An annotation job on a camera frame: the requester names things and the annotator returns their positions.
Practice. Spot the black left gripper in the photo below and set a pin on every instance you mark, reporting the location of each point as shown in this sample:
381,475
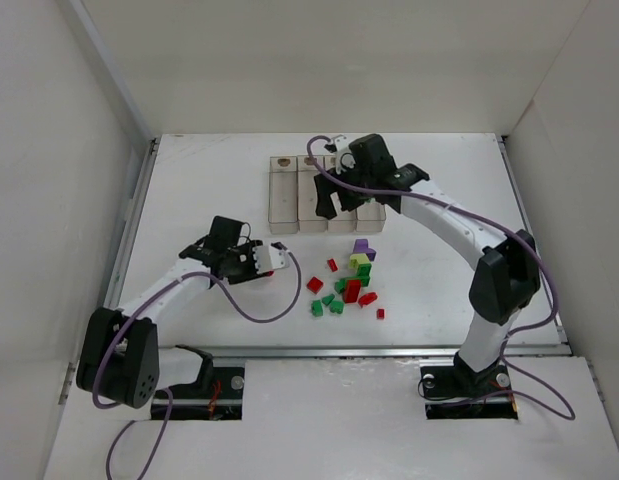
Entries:
241,267

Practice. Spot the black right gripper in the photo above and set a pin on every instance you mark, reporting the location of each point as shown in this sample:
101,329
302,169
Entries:
346,195

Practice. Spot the red square lego brick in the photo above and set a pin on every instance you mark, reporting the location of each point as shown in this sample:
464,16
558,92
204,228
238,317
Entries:
315,285

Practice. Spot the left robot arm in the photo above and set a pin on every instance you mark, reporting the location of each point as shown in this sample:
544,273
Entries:
120,362

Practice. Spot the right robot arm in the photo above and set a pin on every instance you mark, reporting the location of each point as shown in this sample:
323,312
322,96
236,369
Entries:
504,263

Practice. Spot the purple lego block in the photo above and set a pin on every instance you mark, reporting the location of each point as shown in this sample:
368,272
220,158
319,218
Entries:
361,246

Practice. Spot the yellow-green lego block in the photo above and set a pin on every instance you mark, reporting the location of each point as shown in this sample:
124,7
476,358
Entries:
358,259

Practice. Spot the small red lego brick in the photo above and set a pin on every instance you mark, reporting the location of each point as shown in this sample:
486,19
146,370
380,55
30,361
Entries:
332,265

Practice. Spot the green lego under pile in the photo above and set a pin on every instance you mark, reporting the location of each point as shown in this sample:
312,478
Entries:
362,274

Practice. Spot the green lego left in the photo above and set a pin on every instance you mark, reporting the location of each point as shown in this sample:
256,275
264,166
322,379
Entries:
316,308

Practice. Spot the tall red lego brick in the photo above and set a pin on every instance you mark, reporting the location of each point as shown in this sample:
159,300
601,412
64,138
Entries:
352,290

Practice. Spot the green lego middle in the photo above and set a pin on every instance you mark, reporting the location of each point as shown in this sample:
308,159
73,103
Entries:
327,300

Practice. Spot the red slanted lego brick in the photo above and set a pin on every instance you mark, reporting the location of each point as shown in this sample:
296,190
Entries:
367,299

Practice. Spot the green lego right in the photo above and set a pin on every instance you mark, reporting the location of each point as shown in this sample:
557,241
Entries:
336,307

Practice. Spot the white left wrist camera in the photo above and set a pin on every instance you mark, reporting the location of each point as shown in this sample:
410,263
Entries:
270,258

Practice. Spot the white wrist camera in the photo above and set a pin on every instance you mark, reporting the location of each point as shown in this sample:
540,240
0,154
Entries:
341,158
270,258

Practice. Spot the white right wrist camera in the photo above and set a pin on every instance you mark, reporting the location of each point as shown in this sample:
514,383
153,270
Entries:
341,158

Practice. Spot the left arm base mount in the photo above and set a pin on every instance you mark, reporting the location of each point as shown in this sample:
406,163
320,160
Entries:
201,382

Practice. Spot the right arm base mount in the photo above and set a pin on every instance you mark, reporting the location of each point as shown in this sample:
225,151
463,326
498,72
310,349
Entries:
449,382

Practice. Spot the aluminium front rail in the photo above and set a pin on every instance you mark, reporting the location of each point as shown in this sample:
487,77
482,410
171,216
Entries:
262,352

